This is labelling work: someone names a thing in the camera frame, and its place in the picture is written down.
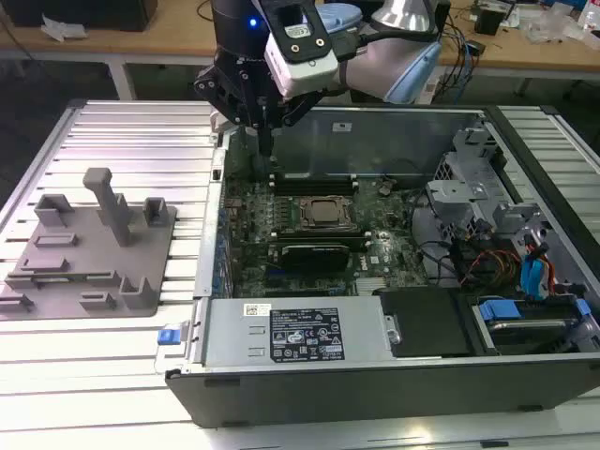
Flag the gray power supply unit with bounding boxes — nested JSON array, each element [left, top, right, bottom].
[[201, 297, 393, 369]]

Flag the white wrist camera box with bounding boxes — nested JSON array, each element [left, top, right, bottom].
[[263, 0, 339, 99]]

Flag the blue flat cable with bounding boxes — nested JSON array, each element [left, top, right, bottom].
[[519, 255, 557, 301]]

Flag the crumpled white paper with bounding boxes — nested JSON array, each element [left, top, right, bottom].
[[39, 12, 89, 43]]

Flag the green motherboard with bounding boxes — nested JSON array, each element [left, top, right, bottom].
[[219, 177, 432, 299]]

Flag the black RAM slot bank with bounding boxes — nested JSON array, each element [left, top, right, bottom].
[[270, 228, 374, 252], [271, 172, 361, 197]]

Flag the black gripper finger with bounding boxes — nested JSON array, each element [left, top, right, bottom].
[[279, 90, 325, 129], [193, 65, 276, 158]]

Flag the small black device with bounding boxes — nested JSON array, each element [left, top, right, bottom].
[[472, 2, 510, 37]]

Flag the silver CPU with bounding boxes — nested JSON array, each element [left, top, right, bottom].
[[308, 200, 341, 221]]

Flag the wooden desk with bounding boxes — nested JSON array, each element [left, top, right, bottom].
[[0, 0, 600, 102]]

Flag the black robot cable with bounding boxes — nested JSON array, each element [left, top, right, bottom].
[[333, 25, 444, 62]]

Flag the silver chipset heat sink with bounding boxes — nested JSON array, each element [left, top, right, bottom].
[[354, 276, 391, 295]]

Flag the black plastic shroud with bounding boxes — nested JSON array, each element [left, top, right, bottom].
[[372, 286, 484, 360]]

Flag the gray case release latch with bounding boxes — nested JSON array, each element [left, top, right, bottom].
[[209, 111, 233, 135]]

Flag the gray parts rack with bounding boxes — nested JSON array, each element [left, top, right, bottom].
[[0, 166, 182, 323]]

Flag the hard disk in blue carrier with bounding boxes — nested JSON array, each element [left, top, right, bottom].
[[472, 295, 591, 356]]

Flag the black PC case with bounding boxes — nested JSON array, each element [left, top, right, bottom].
[[154, 100, 600, 430]]

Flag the large black box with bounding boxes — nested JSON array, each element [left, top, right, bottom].
[[7, 0, 158, 33]]

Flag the coloured wire bundle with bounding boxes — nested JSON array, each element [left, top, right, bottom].
[[458, 247, 521, 287]]

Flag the CPU socket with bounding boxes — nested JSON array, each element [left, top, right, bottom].
[[295, 194, 360, 232]]

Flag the black graphics card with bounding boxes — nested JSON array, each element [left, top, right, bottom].
[[279, 242, 352, 273]]

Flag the clear plastic bags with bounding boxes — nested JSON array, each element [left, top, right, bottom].
[[522, 7, 580, 46]]

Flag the metal drive cage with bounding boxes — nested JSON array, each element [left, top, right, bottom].
[[424, 126, 554, 245]]

